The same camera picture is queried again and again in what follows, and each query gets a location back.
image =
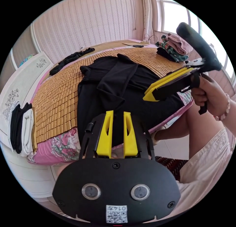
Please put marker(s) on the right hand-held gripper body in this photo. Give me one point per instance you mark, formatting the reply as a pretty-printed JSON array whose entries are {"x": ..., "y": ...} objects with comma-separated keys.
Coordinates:
[{"x": 177, "y": 86}]

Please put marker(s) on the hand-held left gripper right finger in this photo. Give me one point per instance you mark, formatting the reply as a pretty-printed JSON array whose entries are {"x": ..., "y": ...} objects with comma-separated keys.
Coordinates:
[{"x": 130, "y": 140}]

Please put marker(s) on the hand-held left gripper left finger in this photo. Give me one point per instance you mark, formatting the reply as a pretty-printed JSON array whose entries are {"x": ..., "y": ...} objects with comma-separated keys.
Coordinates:
[{"x": 104, "y": 138}]

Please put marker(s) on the black long sleeve shirt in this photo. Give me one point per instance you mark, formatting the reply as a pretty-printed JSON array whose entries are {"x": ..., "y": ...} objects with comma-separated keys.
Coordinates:
[{"x": 92, "y": 101}]

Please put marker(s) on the person's right forearm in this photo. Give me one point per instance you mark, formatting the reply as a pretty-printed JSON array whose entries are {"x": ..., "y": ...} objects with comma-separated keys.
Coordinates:
[{"x": 231, "y": 118}]

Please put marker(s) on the person's right hand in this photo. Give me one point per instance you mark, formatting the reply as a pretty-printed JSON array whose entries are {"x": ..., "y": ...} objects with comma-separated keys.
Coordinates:
[{"x": 210, "y": 95}]

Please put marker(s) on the pile of colourful clothes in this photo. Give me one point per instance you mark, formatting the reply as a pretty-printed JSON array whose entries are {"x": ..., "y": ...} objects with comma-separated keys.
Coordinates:
[{"x": 175, "y": 46}]

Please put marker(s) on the white power strip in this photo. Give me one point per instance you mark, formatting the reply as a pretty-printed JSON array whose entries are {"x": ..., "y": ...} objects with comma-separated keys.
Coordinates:
[{"x": 146, "y": 40}]

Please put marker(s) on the patterned floor mat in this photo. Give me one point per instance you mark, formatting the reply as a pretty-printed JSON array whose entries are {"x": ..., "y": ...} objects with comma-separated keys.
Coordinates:
[{"x": 172, "y": 166}]

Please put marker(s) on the window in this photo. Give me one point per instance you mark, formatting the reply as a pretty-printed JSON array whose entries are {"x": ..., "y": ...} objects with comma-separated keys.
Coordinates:
[{"x": 175, "y": 14}]

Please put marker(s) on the bed with woven mat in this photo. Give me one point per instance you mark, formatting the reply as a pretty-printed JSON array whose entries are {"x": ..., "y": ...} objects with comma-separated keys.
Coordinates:
[{"x": 55, "y": 101}]

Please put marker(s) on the person's body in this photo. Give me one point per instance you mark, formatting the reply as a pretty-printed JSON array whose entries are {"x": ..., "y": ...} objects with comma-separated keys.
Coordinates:
[{"x": 199, "y": 147}]

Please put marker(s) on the pink curtain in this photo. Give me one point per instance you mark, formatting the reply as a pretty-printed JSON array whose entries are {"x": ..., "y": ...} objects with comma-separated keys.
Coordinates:
[{"x": 148, "y": 14}]

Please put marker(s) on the pile of black and white clothes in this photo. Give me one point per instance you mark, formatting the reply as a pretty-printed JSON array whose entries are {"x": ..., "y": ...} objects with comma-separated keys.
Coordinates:
[{"x": 24, "y": 127}]

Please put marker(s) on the black garment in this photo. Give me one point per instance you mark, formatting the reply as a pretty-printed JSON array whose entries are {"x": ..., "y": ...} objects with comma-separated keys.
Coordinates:
[{"x": 70, "y": 59}]

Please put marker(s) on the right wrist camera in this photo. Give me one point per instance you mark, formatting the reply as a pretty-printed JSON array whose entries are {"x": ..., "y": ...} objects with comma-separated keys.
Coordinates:
[{"x": 199, "y": 44}]

